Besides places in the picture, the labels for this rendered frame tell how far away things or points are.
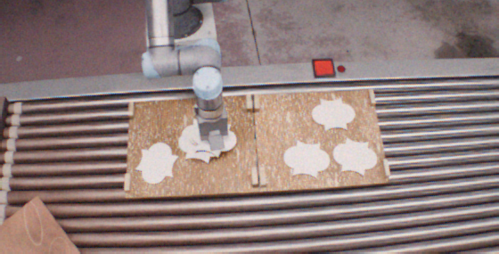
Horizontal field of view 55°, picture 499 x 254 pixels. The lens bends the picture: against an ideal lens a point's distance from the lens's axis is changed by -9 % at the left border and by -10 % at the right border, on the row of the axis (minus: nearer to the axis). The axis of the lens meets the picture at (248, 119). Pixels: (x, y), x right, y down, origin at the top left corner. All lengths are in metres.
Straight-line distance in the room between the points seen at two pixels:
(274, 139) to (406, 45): 1.75
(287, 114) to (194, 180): 0.38
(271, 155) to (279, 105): 0.19
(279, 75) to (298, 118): 0.20
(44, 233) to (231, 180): 0.59
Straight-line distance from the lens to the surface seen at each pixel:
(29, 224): 1.56
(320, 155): 1.64
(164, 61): 1.45
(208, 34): 1.96
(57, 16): 3.51
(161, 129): 1.70
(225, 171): 1.61
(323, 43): 3.13
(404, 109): 1.82
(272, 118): 1.71
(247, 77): 1.82
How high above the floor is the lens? 2.39
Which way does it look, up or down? 59 degrees down
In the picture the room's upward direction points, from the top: straight up
